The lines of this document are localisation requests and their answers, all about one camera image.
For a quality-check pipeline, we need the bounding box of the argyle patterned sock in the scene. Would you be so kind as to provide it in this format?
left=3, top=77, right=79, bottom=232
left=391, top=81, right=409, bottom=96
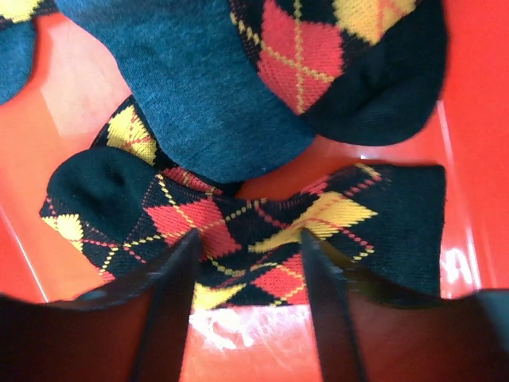
left=229, top=0, right=448, bottom=146
left=40, top=97, right=446, bottom=309

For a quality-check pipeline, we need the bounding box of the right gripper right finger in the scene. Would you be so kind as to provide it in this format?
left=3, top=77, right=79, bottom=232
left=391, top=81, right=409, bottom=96
left=301, top=229, right=508, bottom=381

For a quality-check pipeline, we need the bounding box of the red plastic bin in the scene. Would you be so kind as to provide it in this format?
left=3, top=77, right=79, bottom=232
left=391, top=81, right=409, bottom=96
left=1, top=1, right=508, bottom=381

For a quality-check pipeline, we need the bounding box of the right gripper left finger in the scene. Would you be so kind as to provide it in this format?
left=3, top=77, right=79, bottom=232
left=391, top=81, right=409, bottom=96
left=1, top=230, right=203, bottom=381

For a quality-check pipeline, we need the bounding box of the navy sock in bin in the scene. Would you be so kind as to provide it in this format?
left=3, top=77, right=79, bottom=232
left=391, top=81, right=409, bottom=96
left=0, top=0, right=58, bottom=104

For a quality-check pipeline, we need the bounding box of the grey blue sock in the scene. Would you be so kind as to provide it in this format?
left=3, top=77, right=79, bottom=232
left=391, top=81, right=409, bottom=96
left=57, top=1, right=314, bottom=183

